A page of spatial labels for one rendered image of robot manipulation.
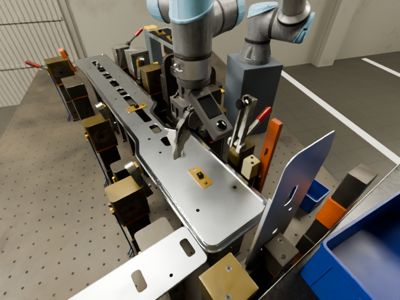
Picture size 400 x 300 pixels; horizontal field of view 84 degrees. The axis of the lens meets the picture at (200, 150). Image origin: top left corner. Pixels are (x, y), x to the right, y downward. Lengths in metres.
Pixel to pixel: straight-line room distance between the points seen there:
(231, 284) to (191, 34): 0.45
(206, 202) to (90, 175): 0.71
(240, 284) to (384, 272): 0.30
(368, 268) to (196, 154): 0.51
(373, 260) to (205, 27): 0.57
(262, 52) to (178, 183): 0.72
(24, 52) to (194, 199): 2.97
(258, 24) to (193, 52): 0.67
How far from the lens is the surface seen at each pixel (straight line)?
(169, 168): 0.70
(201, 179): 0.66
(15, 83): 3.54
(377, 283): 0.61
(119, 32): 3.16
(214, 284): 0.47
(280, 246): 0.50
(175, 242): 0.57
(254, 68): 1.09
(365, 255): 0.62
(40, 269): 1.02
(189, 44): 0.43
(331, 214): 0.58
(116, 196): 0.61
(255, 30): 1.09
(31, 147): 1.51
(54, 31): 3.19
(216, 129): 0.46
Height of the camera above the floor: 1.52
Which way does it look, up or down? 43 degrees down
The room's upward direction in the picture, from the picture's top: straight up
